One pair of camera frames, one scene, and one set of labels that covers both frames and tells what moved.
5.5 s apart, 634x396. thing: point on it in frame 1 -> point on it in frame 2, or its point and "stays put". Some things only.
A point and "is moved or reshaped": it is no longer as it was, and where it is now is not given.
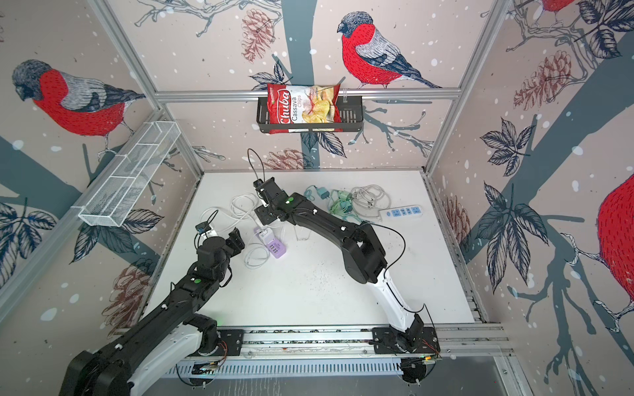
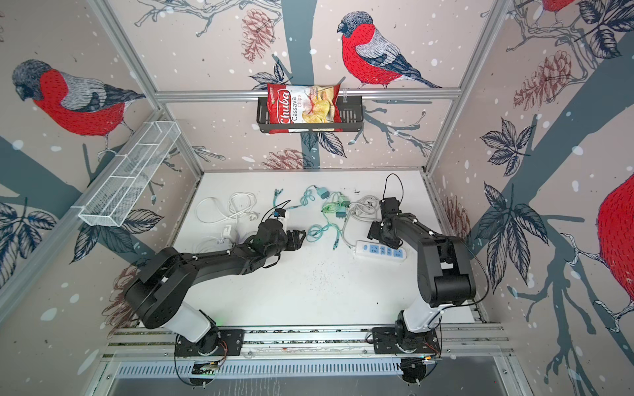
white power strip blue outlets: (400, 212) is moved or reshaped
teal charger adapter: (323, 192) stays put
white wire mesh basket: (119, 191) stays put
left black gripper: (234, 242) -> (295, 240)
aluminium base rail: (457, 341) stays put
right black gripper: (262, 215) -> (373, 232)
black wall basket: (351, 117) stays put
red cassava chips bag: (303, 104) stays put
